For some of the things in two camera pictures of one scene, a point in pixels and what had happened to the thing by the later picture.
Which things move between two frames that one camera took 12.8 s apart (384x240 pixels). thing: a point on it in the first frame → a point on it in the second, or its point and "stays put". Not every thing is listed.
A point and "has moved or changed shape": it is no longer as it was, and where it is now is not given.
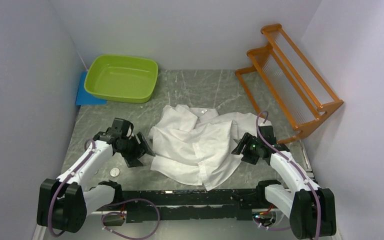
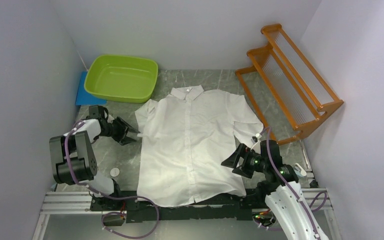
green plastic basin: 126,79 stays put
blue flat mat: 84,98 stays put
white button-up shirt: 194,146 has moved or changed shape
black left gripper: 131,159 → 124,140
